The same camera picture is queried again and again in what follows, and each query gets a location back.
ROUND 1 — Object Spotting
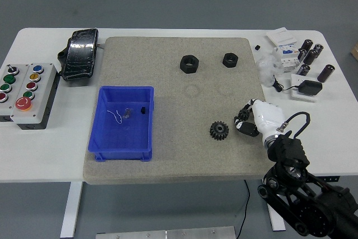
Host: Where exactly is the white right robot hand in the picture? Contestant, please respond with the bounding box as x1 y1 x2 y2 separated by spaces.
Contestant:
234 98 286 142

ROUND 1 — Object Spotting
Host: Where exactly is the large black bevel gear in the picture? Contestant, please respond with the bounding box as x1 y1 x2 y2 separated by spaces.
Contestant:
209 120 230 141

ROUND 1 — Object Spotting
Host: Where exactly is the white square box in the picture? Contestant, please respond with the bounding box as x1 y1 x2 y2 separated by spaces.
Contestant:
290 73 322 102

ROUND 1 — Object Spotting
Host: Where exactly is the small black hex nut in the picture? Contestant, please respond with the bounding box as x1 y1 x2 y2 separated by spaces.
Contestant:
222 52 239 68

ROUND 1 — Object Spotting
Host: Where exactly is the large black hex nut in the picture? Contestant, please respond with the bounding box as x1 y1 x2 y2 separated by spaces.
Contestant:
180 54 200 74

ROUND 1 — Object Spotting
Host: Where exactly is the grey box with emergency stop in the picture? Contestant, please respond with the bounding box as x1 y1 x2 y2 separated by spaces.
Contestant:
10 62 58 130

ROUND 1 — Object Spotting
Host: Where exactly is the clear plastic bag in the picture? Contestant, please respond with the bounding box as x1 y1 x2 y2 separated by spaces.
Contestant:
256 55 283 87

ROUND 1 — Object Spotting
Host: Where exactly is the black power adapter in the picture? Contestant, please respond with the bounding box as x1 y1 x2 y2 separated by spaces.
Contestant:
299 80 323 96

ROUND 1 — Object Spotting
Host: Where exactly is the white circuit breaker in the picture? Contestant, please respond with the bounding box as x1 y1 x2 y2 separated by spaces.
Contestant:
272 43 300 74

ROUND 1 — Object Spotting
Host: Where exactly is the flat white carton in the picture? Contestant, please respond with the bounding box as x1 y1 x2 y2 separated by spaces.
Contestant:
265 27 296 46

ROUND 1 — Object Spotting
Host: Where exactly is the grey-brown mat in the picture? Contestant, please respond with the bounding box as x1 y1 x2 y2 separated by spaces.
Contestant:
83 36 280 186

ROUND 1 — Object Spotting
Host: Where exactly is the white table leg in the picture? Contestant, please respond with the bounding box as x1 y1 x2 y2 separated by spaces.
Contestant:
265 202 286 231
60 182 84 238

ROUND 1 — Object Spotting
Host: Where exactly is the blue plastic bin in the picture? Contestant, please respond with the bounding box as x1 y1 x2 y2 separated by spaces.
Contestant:
87 86 155 162

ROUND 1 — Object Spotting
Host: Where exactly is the black tape-wrapped device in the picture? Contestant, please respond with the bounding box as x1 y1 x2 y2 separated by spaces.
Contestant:
57 28 100 82

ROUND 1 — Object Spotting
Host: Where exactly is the black adapter cord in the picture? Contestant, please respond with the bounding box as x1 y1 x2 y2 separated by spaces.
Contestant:
271 75 302 93

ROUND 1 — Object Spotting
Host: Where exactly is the black floor cable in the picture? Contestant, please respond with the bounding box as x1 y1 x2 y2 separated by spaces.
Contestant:
236 179 251 239

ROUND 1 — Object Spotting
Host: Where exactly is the white string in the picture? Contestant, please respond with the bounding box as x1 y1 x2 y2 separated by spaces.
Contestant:
106 109 123 125

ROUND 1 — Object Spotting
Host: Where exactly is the grey box with selector switch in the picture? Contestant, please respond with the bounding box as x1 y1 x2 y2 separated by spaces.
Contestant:
0 64 30 123

